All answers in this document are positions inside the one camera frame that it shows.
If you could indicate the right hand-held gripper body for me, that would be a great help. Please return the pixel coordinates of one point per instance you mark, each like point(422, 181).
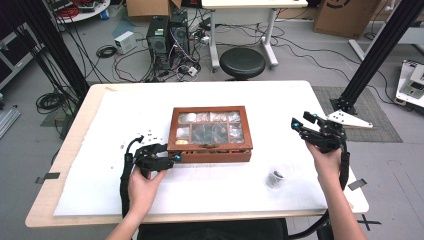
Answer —
point(330, 138)

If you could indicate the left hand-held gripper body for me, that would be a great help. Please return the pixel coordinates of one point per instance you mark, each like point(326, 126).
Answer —
point(146, 160)

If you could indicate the wooden box with glass lid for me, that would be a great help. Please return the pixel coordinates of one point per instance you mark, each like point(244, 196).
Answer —
point(216, 156)

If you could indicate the small white cup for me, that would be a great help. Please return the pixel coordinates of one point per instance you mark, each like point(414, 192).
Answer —
point(278, 175)

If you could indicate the person's right hand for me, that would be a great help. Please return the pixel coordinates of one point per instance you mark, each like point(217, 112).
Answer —
point(328, 168)

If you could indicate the person's left hand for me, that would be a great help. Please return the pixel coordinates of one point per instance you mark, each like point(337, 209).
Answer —
point(141, 193)

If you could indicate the black tape strip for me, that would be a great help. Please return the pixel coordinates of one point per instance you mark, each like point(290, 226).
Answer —
point(50, 176)
point(357, 184)

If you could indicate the grey floor mat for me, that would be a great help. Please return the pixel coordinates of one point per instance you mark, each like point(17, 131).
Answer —
point(376, 106)

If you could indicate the person's dark lap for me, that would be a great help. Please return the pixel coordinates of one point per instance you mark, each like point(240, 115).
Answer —
point(213, 231)

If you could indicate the white power adapter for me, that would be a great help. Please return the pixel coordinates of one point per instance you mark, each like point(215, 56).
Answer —
point(192, 71)

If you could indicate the black round stool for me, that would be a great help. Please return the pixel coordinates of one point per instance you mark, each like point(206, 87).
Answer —
point(242, 62)

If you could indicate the black metal stand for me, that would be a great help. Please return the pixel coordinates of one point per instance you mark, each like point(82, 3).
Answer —
point(60, 46)
point(376, 53)

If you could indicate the black tape cross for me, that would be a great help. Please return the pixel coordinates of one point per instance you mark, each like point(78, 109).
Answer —
point(366, 222)

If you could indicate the white machine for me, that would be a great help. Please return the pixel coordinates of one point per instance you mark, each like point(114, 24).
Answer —
point(411, 86)

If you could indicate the large cardboard box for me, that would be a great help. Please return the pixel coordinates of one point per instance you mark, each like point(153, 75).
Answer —
point(346, 18)

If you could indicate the black computer tower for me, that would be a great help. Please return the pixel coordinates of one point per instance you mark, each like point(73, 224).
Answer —
point(157, 43)
point(180, 33)

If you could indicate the white power supply box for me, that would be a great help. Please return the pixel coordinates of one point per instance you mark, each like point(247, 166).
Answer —
point(125, 41)

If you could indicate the white desk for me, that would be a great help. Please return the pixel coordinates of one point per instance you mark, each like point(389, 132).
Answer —
point(253, 3)

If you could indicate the small cardboard box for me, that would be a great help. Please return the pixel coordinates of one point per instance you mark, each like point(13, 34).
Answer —
point(148, 7)

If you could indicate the round white table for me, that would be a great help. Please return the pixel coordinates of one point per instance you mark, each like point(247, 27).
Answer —
point(90, 15)

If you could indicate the grey metal rail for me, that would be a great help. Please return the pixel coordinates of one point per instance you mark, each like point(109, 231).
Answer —
point(7, 120)

